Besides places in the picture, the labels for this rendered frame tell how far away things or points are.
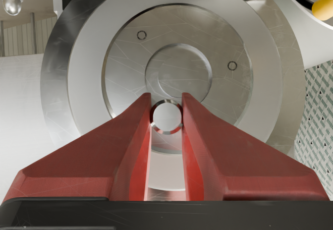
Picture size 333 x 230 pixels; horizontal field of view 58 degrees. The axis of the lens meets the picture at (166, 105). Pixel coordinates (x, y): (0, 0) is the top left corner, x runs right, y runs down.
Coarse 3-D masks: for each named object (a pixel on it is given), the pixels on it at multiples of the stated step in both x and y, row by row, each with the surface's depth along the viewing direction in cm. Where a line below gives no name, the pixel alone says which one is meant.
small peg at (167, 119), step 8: (160, 104) 12; (168, 104) 12; (176, 104) 12; (152, 112) 12; (160, 112) 12; (168, 112) 12; (176, 112) 12; (152, 120) 12; (160, 120) 12; (168, 120) 12; (176, 120) 12; (160, 128) 12; (168, 128) 12; (176, 128) 12
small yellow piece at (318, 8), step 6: (300, 0) 13; (306, 0) 13; (318, 0) 12; (324, 0) 12; (330, 0) 11; (306, 6) 13; (312, 6) 12; (318, 6) 12; (324, 6) 12; (330, 6) 11; (312, 12) 12; (318, 12) 12; (324, 12) 12; (330, 12) 12; (318, 18) 12; (324, 18) 12
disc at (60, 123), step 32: (96, 0) 17; (256, 0) 17; (64, 32) 16; (288, 32) 17; (64, 64) 16; (288, 64) 17; (64, 96) 16; (288, 96) 17; (64, 128) 16; (288, 128) 17; (160, 192) 16
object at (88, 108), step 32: (128, 0) 16; (160, 0) 16; (192, 0) 16; (224, 0) 16; (96, 32) 16; (256, 32) 16; (96, 64) 16; (256, 64) 16; (96, 96) 16; (256, 96) 16; (256, 128) 16; (160, 160) 15
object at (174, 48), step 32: (128, 32) 15; (160, 32) 15; (192, 32) 15; (224, 32) 15; (128, 64) 15; (160, 64) 15; (192, 64) 15; (224, 64) 15; (128, 96) 14; (160, 96) 15; (224, 96) 15
